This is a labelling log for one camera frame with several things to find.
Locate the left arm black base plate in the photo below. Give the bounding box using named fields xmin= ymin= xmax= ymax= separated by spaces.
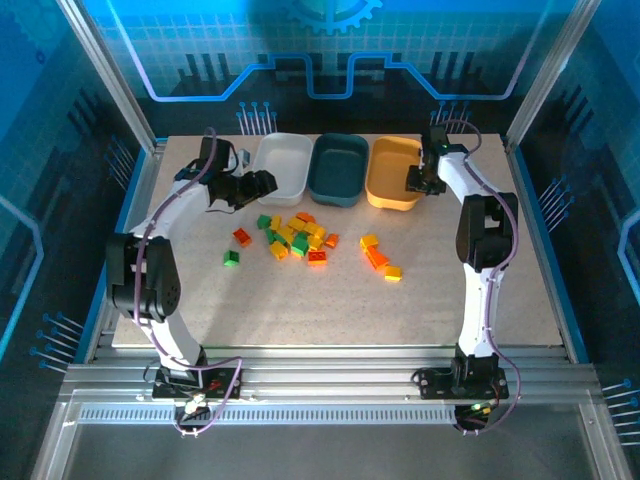
xmin=149 ymin=367 xmax=245 ymax=401

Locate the slotted grey cable duct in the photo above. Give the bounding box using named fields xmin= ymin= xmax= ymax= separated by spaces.
xmin=77 ymin=403 xmax=464 ymax=426

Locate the aluminium side rail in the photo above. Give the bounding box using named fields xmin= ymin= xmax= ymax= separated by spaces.
xmin=82 ymin=139 xmax=169 ymax=364
xmin=503 ymin=137 xmax=587 ymax=362

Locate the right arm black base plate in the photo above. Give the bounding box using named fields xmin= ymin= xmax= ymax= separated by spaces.
xmin=413 ymin=367 xmax=510 ymax=401

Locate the aluminium frame post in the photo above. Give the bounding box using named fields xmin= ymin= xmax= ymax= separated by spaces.
xmin=502 ymin=0 xmax=604 ymax=154
xmin=53 ymin=0 xmax=169 ymax=155

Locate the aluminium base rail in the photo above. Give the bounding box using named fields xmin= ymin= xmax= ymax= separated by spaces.
xmin=59 ymin=344 xmax=604 ymax=404

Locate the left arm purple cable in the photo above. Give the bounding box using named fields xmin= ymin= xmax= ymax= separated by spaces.
xmin=133 ymin=127 xmax=245 ymax=439

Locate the long orange lego brick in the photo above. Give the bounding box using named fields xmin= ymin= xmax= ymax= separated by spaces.
xmin=363 ymin=246 xmax=390 ymax=272

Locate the wire connector bundle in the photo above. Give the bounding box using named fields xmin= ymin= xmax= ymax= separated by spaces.
xmin=457 ymin=399 xmax=501 ymax=419
xmin=174 ymin=392 xmax=211 ymax=419

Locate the yellow plastic container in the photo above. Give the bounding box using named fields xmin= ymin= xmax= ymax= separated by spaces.
xmin=364 ymin=135 xmax=426 ymax=213

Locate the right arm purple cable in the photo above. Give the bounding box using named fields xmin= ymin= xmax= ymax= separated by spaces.
xmin=439 ymin=118 xmax=523 ymax=437

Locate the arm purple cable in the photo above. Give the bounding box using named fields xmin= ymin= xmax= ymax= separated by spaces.
xmin=439 ymin=118 xmax=523 ymax=437
xmin=133 ymin=127 xmax=245 ymax=439

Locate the white plastic container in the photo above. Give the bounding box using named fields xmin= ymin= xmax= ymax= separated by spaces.
xmin=252 ymin=132 xmax=315 ymax=208

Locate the teal plastic container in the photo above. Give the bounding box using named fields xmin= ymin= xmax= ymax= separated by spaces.
xmin=307 ymin=132 xmax=371 ymax=209

